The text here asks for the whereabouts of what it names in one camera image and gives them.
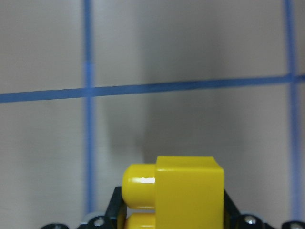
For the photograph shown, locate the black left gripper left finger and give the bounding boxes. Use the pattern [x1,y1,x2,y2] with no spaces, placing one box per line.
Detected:
[104,187,127,229]

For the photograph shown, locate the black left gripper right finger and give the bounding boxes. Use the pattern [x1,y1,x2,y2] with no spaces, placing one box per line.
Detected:
[224,190,241,229]

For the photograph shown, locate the yellow toy block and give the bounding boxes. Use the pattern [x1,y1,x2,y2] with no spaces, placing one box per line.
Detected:
[122,156,224,229]

